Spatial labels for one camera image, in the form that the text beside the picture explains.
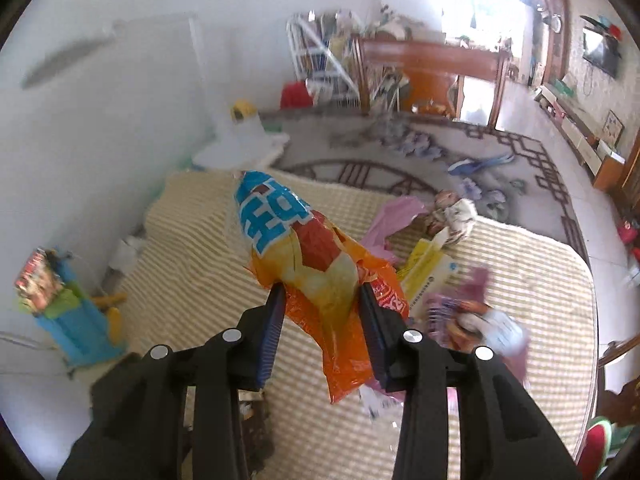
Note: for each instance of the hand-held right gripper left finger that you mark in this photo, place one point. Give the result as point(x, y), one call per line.
point(270, 330)

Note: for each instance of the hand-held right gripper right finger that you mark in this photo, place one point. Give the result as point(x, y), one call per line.
point(372, 330)

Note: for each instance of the yellow white paper box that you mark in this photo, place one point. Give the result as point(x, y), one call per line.
point(425, 270)

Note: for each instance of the orange snack bag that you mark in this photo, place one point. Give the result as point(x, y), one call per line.
point(310, 260)

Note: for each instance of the red bin green rim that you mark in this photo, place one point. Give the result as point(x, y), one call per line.
point(600, 450)

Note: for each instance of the clear plastic wrapper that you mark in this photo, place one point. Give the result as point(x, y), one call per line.
point(375, 400)

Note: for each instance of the purple printed packet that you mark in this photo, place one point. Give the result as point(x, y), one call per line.
point(465, 320)

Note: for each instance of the dark brown drink carton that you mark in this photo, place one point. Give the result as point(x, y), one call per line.
point(255, 430)

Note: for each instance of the pink crumpled paper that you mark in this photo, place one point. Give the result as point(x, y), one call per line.
point(390, 225)

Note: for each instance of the floral crumpled wrapper ball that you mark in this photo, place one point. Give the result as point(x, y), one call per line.
point(452, 217)

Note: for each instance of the blue yellow toy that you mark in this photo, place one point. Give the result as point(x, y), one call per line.
point(75, 325)

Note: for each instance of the white jug yellow cap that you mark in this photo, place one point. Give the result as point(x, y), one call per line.
point(242, 130)

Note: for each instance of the red bag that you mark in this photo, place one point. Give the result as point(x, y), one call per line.
point(296, 95)

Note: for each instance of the colourful printed packet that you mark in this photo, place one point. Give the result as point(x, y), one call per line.
point(37, 280)

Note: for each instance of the small red pot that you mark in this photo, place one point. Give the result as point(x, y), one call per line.
point(627, 233)

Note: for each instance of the white folding ladder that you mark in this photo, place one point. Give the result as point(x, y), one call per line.
point(310, 45)

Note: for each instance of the low television cabinet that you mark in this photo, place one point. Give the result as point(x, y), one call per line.
point(575, 125)

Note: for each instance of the small framed picture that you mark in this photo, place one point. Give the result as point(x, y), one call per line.
point(613, 129)

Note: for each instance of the wall television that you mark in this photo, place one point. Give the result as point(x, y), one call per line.
point(600, 52)

